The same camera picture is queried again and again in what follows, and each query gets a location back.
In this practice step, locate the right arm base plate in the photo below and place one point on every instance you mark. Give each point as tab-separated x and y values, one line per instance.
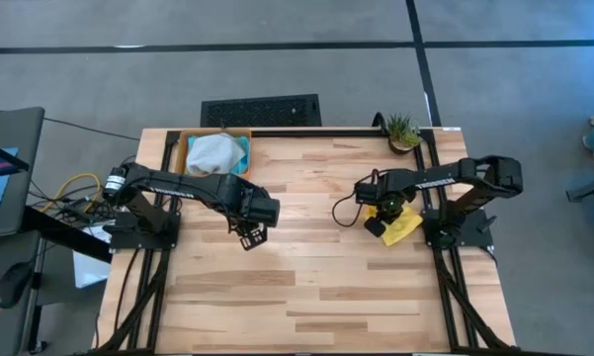
474	237

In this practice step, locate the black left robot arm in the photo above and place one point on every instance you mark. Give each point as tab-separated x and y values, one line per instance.
188	185

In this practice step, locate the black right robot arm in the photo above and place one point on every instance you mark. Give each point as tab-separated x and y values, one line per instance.
445	178

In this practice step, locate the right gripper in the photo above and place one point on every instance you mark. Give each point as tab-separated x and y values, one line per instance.
390	212

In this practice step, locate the black perforated floor grate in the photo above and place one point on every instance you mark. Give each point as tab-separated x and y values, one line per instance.
259	111

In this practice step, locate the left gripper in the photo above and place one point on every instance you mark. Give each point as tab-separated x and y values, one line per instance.
257	210

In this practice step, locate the blue microfiber towel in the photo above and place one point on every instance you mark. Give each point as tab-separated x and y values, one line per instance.
244	158

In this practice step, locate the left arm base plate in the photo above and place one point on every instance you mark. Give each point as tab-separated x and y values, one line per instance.
128	240

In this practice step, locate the black computer mouse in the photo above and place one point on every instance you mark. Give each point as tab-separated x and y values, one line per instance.
14	286

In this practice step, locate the grey microfiber towel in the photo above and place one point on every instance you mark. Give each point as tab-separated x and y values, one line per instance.
212	155

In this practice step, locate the orange translucent plastic bin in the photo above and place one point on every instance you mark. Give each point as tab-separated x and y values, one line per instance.
182	158

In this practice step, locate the black aluminium table frame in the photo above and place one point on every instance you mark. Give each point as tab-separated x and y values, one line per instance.
316	133

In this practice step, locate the yellow microfiber towel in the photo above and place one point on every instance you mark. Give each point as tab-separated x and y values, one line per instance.
400	232

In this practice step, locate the small potted green plant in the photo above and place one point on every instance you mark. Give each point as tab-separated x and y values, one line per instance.
402	133

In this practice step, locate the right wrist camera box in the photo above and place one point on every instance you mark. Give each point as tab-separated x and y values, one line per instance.
368	193

